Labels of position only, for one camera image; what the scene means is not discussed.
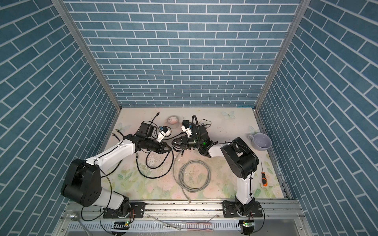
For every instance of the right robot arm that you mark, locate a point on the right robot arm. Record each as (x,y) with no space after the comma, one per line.
(242,161)

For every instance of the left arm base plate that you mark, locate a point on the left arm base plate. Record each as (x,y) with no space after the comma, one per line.
(126,211)

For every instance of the lavender ceramic mug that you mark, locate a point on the lavender ceramic mug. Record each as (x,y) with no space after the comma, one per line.
(260,142)

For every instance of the aluminium mounting rail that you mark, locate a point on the aluminium mounting rail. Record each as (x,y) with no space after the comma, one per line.
(278,217)

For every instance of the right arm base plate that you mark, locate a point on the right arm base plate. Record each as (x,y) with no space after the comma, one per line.
(233,209)

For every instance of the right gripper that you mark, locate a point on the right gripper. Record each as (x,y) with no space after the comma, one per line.
(185,142)

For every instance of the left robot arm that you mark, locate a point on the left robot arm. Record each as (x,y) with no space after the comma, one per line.
(82,183)

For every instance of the clear tape roll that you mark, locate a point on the clear tape roll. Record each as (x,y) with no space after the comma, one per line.
(173,120)

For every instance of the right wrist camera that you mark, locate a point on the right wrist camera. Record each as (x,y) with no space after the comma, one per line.
(187,129)

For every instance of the orange handled screwdriver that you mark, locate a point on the orange handled screwdriver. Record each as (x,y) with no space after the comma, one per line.
(263,176)

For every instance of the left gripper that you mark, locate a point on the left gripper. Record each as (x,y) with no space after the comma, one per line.
(161,149)

